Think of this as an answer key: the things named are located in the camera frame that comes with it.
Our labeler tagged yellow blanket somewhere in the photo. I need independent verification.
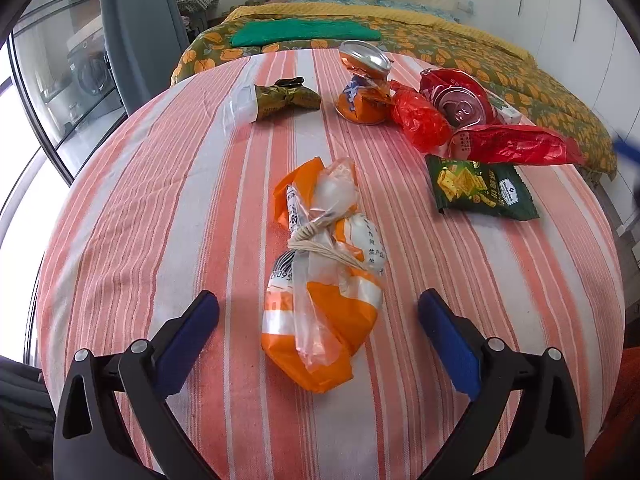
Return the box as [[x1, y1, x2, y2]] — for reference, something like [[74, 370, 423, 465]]
[[220, 1, 537, 62]]

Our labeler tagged black framed window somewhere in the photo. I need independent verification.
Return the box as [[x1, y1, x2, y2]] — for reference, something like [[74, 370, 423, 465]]
[[0, 42, 76, 363]]

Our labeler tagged green snack packet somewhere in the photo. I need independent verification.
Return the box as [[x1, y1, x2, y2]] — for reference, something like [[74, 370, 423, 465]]
[[425, 154, 542, 222]]

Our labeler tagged orange striped tablecloth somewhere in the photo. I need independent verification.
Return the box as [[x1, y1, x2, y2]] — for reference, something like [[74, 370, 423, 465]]
[[35, 49, 628, 480]]

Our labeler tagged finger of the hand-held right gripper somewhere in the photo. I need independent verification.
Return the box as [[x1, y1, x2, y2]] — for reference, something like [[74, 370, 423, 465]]
[[611, 132, 640, 158]]

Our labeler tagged crushed red can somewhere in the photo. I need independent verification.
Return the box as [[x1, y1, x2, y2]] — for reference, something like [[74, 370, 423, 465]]
[[419, 66, 494, 129]]

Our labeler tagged white wardrobe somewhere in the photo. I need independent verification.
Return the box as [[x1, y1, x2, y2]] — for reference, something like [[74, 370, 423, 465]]
[[465, 0, 640, 233]]

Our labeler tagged orange white plastic bag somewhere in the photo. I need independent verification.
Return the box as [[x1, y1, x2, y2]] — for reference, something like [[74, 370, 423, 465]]
[[260, 156, 389, 394]]

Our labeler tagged grey washing machine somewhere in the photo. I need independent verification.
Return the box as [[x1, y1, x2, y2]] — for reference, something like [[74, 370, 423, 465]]
[[65, 35, 122, 99]]

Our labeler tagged blue grey curtain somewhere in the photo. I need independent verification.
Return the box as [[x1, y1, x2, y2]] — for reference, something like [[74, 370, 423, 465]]
[[99, 0, 189, 117]]

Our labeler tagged glass sliding door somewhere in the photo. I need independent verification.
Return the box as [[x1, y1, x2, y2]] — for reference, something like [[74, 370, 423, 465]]
[[7, 0, 132, 187]]

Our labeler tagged bed with orange-patterned duvet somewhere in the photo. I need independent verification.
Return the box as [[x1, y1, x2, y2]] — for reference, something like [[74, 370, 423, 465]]
[[170, 14, 619, 182]]

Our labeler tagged dark cloth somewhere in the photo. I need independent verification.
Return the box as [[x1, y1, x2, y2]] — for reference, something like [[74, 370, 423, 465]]
[[0, 354, 59, 480]]

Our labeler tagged red snack packet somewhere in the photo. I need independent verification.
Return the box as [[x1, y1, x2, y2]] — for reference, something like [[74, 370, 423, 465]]
[[448, 124, 585, 167]]

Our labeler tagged orange-red object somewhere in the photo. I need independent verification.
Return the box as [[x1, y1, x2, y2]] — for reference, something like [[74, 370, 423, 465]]
[[614, 342, 640, 441]]

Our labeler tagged crushed orange can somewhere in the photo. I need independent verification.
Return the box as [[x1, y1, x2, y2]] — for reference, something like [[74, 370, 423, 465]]
[[335, 39, 394, 126]]

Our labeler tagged green gold candy wrapper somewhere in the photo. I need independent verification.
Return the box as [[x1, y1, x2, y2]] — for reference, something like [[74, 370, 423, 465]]
[[222, 76, 322, 128]]

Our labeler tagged folded green cloth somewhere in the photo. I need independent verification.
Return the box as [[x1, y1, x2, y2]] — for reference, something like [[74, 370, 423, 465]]
[[230, 16, 382, 47]]

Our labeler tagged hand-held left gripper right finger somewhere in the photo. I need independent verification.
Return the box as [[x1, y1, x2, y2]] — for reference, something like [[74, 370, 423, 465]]
[[417, 288, 586, 480]]

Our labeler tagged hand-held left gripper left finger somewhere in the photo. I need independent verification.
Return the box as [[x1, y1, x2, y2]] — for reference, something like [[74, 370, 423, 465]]
[[52, 290, 221, 480]]

